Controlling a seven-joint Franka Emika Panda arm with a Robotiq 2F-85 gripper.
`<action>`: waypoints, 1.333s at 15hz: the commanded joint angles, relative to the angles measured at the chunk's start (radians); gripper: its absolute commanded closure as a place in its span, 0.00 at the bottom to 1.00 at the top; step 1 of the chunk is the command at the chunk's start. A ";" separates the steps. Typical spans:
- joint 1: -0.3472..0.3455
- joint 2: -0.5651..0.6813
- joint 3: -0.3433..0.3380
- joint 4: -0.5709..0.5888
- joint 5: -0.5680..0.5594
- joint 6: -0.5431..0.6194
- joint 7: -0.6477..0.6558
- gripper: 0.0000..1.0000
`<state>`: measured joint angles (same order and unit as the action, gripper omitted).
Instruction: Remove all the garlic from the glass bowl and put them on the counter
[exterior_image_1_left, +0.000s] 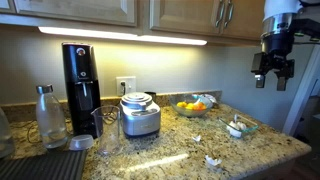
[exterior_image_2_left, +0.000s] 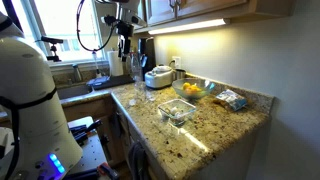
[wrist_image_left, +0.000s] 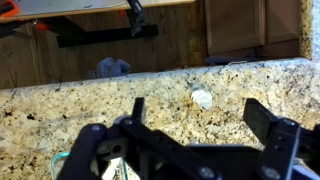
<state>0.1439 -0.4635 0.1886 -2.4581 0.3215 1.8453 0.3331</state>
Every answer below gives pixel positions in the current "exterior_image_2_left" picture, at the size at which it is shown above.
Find white paper towel roll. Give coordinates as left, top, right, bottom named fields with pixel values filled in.
left=107, top=51, right=123, bottom=76

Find kitchen faucet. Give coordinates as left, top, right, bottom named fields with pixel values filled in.
left=72, top=64, right=82, bottom=82

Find square glass bowl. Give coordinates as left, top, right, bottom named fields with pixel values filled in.
left=158, top=99, right=196, bottom=126

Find black drying mat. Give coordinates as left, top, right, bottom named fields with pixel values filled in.
left=86, top=75, right=134, bottom=90

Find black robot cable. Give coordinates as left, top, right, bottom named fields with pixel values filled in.
left=75, top=0, right=118, bottom=53

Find wooden upper cabinets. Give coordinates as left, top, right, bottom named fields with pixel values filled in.
left=135, top=0, right=297, bottom=33

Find orange and yellow fruits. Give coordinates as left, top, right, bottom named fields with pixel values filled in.
left=182, top=82, right=201, bottom=95

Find under-cabinet light strip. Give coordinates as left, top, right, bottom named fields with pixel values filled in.
left=148, top=18, right=230, bottom=35

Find glass bottle with metal cap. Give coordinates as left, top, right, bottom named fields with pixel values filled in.
left=131, top=53, right=141, bottom=82

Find blue white snack bag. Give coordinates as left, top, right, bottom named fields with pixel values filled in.
left=213, top=89, right=247, bottom=111

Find black soda maker machine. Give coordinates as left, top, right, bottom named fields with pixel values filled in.
left=138, top=37, right=156, bottom=75

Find garlic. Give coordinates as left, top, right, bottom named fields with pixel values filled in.
left=170, top=107, right=182, bottom=117

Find round glass fruit bowl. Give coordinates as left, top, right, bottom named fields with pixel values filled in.
left=172, top=78, right=215, bottom=100

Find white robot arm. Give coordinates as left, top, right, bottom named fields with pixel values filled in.
left=0, top=15, right=120, bottom=180

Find white wall outlet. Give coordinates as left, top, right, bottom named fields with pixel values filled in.
left=172, top=56, right=181, bottom=69

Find small metal cup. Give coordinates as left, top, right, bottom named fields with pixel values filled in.
left=175, top=69, right=186, bottom=80

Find black tools on cart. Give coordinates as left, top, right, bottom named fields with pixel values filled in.
left=70, top=120, right=102, bottom=145

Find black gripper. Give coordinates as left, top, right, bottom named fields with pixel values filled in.
left=116, top=21, right=133, bottom=56

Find grey hanging towel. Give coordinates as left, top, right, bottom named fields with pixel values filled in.
left=128, top=142, right=150, bottom=180

